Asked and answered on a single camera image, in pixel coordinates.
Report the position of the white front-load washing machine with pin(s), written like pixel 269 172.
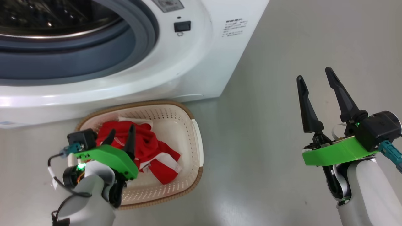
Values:
pixel 176 72

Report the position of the red and white garment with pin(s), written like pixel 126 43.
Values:
pixel 150 147

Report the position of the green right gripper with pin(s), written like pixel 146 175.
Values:
pixel 339 152

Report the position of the cream basket with brown rim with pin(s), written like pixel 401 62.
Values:
pixel 185 131

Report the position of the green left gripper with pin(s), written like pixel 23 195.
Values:
pixel 110 157

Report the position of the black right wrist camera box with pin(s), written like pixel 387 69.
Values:
pixel 380 128

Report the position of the grey instruction sticker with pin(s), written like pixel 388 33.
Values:
pixel 168 4

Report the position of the perforated steel washer drum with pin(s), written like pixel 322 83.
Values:
pixel 47 18

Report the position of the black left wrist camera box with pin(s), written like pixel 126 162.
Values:
pixel 81 138

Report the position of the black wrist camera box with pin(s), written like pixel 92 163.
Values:
pixel 81 138
pixel 380 128

